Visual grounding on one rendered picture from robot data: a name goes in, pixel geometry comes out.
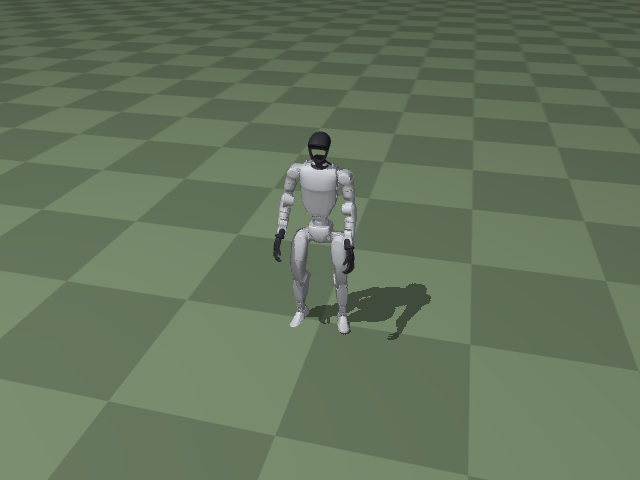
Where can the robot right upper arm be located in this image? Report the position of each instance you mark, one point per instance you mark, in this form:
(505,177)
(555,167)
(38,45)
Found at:
(290,183)

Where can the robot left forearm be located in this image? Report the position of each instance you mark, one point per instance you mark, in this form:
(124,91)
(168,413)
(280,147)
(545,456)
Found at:
(349,229)

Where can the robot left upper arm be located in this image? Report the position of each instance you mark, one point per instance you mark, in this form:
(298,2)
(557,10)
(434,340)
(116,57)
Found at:
(345,178)

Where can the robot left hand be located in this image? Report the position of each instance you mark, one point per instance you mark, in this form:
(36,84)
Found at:
(349,258)

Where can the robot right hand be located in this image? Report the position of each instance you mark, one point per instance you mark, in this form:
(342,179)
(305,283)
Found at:
(277,243)

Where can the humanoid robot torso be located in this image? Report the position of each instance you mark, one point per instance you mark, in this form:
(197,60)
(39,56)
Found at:
(319,190)

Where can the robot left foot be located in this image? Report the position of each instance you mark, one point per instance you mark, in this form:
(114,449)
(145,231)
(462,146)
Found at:
(342,323)

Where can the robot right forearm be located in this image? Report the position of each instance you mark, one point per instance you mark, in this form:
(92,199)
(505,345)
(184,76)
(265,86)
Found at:
(283,217)

